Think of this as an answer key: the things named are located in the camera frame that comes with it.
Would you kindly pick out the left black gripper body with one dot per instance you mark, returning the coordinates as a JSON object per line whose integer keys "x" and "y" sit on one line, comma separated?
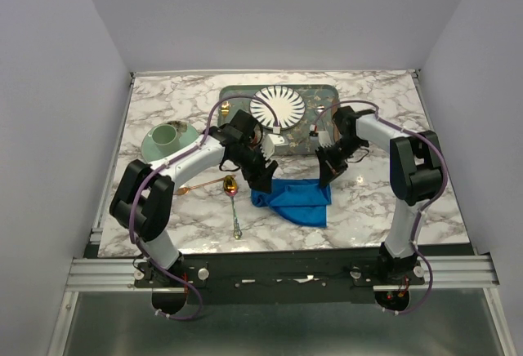
{"x": 252, "y": 161}

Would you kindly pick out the iridescent gold spoon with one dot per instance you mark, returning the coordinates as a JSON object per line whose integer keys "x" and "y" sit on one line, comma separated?
{"x": 231, "y": 188}

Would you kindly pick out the green cup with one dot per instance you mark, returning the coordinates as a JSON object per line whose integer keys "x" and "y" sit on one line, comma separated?
{"x": 165, "y": 139}

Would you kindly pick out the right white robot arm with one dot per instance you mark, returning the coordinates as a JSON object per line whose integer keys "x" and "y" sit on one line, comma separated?
{"x": 417, "y": 175}

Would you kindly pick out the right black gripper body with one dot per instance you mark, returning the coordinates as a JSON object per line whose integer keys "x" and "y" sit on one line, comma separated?
{"x": 333, "y": 157}

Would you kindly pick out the gold fork green handle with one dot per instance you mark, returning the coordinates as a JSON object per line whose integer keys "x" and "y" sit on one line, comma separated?
{"x": 225, "y": 109}

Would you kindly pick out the blue cloth napkin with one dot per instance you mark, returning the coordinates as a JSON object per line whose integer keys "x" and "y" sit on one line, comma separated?
{"x": 302, "y": 202}

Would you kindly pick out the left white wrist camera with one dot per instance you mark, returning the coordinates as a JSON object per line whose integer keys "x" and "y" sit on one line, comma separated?
{"x": 270, "y": 143}

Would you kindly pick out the green saucer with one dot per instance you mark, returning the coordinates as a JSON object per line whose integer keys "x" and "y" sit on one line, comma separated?
{"x": 187, "y": 135}

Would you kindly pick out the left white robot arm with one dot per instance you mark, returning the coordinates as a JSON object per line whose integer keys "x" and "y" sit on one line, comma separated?
{"x": 143, "y": 200}

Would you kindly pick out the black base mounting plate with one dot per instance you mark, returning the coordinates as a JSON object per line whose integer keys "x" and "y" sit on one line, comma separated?
{"x": 359, "y": 275}

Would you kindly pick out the copper fork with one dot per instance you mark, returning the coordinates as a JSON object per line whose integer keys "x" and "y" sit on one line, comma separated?
{"x": 186, "y": 189}

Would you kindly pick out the white blue striped plate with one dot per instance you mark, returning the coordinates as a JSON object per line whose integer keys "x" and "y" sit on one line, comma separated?
{"x": 286, "y": 102}

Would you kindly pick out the green floral serving tray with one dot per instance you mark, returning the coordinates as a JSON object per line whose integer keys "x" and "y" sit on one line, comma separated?
{"x": 299, "y": 142}

